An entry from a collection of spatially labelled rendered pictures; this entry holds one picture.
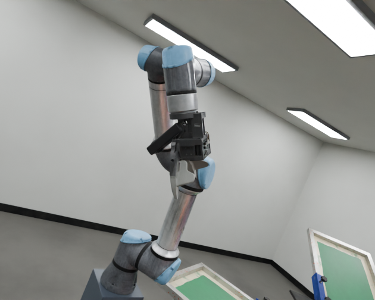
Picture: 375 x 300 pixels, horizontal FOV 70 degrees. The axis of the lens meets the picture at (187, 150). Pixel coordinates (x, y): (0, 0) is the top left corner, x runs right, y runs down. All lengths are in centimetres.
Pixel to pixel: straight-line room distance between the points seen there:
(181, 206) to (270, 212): 519
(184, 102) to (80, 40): 361
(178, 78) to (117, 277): 85
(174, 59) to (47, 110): 358
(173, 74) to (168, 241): 66
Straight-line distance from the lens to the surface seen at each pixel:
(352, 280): 273
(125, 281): 121
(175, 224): 103
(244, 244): 606
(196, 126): 64
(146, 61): 80
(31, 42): 417
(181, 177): 63
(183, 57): 63
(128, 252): 116
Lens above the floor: 187
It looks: 2 degrees down
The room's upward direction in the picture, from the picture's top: 23 degrees clockwise
